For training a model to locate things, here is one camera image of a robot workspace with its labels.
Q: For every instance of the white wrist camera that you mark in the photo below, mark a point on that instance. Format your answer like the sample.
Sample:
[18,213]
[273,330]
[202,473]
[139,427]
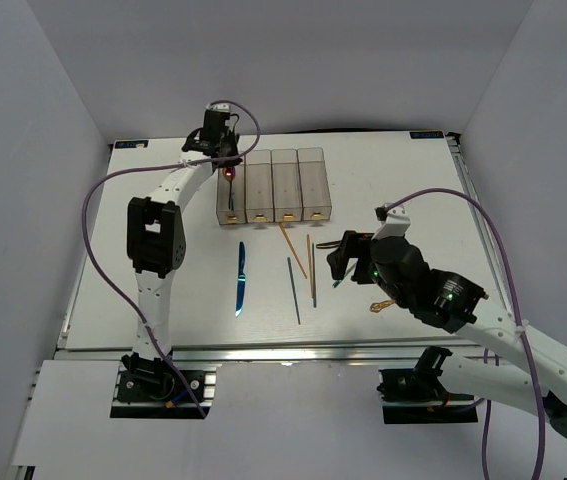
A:
[220,106]
[394,221]

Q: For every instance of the left blue corner sticker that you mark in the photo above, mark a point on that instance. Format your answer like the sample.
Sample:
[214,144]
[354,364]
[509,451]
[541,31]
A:
[131,144]

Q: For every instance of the orange chopstick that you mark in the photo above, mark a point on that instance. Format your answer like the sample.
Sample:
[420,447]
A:
[308,245]
[293,250]

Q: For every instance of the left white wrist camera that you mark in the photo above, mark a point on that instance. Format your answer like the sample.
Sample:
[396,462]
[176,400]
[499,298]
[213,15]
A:
[220,106]

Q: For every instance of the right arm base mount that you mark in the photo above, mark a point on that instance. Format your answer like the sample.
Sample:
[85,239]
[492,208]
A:
[415,396]

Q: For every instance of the orange chopstick left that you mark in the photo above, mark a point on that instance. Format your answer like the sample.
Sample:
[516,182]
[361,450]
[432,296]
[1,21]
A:
[293,250]

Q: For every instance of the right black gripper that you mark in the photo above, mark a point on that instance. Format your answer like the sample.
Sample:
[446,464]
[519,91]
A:
[353,246]

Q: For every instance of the right blue corner sticker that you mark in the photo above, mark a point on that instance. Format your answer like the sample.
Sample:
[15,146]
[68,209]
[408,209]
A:
[426,134]

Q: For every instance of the blue chopstick right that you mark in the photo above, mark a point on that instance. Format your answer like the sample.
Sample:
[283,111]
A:
[313,278]

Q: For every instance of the rainbow fork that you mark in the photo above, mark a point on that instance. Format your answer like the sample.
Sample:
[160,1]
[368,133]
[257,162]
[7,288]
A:
[347,275]

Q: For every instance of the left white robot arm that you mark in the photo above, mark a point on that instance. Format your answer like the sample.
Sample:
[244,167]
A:
[156,243]

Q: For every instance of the black spoon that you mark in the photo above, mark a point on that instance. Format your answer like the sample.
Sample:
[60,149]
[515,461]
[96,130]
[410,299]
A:
[231,203]

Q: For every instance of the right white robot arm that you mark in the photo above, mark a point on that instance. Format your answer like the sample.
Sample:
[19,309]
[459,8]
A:
[450,302]

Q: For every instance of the black knife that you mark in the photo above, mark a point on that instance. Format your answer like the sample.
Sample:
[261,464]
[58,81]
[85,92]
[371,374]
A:
[327,245]

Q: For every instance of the orange chopstick right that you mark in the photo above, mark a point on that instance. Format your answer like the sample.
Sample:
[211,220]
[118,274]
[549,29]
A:
[308,245]

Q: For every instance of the clear container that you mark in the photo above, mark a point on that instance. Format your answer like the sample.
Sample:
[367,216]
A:
[259,202]
[287,196]
[316,200]
[224,216]

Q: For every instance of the gold fork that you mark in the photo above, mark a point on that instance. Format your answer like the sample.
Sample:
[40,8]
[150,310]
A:
[378,307]

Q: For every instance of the blue chopstick left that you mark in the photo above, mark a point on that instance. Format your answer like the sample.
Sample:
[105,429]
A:
[294,291]

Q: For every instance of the blue knife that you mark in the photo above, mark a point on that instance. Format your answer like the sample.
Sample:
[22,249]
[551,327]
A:
[241,280]

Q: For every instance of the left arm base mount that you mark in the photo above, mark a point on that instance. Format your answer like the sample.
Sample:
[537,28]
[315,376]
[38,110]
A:
[151,390]

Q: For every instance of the blue corner sticker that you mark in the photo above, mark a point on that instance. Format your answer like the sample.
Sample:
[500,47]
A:
[131,144]
[426,134]

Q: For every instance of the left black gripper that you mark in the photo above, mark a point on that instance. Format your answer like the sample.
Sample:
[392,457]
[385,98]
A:
[231,138]

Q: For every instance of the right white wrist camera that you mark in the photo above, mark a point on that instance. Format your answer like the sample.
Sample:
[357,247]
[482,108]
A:
[394,221]

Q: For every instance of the rainbow spoon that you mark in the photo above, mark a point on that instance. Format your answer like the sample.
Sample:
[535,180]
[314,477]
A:
[228,173]

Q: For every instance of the blue chopstick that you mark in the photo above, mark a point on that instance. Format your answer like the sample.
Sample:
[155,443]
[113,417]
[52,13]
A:
[294,291]
[313,278]

